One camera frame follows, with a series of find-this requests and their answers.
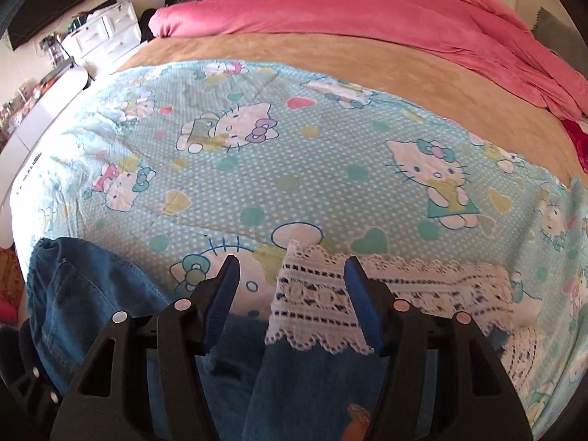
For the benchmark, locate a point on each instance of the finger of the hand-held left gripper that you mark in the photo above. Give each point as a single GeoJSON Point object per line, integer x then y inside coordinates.
{"type": "Point", "coordinates": [39, 383]}

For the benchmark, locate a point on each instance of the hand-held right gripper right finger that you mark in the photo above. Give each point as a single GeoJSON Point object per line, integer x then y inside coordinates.
{"type": "Point", "coordinates": [363, 303]}

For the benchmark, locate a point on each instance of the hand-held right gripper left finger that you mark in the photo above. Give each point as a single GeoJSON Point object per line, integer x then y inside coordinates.
{"type": "Point", "coordinates": [225, 285]}

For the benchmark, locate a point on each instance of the blue denim pants lace hem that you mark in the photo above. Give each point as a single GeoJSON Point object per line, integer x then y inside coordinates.
{"type": "Point", "coordinates": [92, 294]}

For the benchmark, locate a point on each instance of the person's right hand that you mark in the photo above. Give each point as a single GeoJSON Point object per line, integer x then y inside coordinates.
{"type": "Point", "coordinates": [358, 422]}

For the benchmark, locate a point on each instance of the red patterned rug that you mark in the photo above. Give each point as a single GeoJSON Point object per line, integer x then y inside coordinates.
{"type": "Point", "coordinates": [9, 275]}

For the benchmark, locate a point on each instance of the light blue cartoon printed blanket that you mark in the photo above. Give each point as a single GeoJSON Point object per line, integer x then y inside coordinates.
{"type": "Point", "coordinates": [321, 170]}

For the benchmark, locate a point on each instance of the tan plush blanket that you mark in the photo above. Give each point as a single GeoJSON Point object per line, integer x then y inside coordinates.
{"type": "Point", "coordinates": [367, 59]}

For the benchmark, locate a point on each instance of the red cloth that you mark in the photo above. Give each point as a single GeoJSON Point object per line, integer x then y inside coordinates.
{"type": "Point", "coordinates": [579, 142]}

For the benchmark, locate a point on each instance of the dark cloth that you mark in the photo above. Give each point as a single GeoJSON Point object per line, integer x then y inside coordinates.
{"type": "Point", "coordinates": [148, 25]}

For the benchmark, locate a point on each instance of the clutter of small table things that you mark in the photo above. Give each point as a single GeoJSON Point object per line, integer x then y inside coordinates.
{"type": "Point", "coordinates": [20, 101]}

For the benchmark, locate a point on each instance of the white drawer chest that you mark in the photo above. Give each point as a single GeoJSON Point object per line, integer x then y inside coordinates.
{"type": "Point", "coordinates": [105, 27]}

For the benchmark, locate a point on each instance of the cluster of toiletry bottles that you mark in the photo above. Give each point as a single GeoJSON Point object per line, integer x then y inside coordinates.
{"type": "Point", "coordinates": [57, 48]}

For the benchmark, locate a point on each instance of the pink duvet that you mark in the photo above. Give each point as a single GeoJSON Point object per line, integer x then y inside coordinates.
{"type": "Point", "coordinates": [344, 9]}

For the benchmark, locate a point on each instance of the grey padded headboard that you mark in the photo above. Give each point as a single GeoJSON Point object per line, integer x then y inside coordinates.
{"type": "Point", "coordinates": [560, 36]}

